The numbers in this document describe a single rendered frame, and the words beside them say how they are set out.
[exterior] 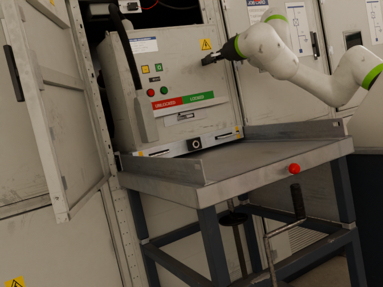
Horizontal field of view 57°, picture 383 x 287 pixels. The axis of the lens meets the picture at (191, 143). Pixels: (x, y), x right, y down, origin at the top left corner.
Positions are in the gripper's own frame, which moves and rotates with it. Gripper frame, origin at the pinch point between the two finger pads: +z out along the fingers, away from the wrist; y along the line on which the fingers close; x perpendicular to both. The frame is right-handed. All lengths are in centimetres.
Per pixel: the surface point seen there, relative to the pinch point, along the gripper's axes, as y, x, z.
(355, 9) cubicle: 126, 20, 14
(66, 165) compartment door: -69, -27, -22
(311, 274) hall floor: 48, -123, 13
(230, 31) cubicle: 26.9, 14.8, 14.8
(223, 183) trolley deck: -37, -39, -51
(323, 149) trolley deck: 2, -39, -51
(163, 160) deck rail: -42, -32, -27
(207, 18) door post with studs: 16.2, 22.3, 17.1
